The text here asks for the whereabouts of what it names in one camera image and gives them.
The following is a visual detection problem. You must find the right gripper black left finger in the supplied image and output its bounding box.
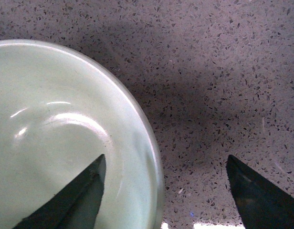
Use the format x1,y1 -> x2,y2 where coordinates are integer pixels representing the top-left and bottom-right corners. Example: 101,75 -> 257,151
15,154 -> 106,229

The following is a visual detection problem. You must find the green plastic bowl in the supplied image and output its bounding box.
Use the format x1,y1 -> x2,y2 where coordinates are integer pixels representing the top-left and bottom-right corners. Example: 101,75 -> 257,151
0,40 -> 164,229

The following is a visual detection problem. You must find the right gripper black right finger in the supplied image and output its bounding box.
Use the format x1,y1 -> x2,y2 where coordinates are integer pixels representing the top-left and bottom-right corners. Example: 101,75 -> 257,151
226,155 -> 294,229

